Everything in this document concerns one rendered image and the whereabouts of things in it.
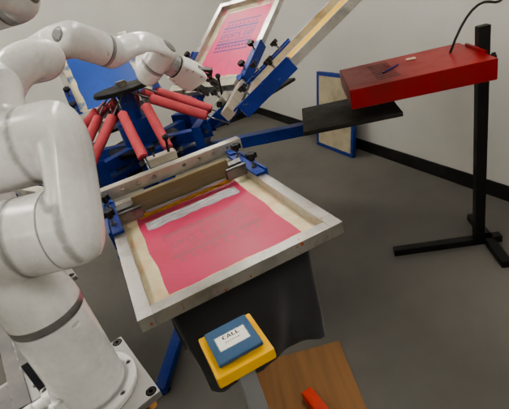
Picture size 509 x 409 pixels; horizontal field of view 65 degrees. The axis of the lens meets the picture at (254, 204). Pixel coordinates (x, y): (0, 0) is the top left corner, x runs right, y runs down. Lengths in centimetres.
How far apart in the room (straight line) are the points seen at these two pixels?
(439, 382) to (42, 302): 170
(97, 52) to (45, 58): 17
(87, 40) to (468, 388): 183
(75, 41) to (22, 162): 61
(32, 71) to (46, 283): 55
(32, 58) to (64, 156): 53
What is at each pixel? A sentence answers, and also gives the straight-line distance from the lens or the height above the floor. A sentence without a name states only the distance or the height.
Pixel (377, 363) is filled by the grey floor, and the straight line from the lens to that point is 204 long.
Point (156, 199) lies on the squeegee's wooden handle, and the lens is 151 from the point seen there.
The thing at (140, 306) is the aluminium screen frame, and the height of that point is 99.
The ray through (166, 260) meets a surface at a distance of 125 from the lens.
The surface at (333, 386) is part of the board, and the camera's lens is 196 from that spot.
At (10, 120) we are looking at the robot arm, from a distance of 53.
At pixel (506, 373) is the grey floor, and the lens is 205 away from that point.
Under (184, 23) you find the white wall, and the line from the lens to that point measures 575.
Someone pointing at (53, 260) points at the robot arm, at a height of 139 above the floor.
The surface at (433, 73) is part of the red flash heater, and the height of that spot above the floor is 110.
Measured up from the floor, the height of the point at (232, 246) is 95.
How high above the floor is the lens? 159
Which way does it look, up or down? 27 degrees down
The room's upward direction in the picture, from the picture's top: 16 degrees counter-clockwise
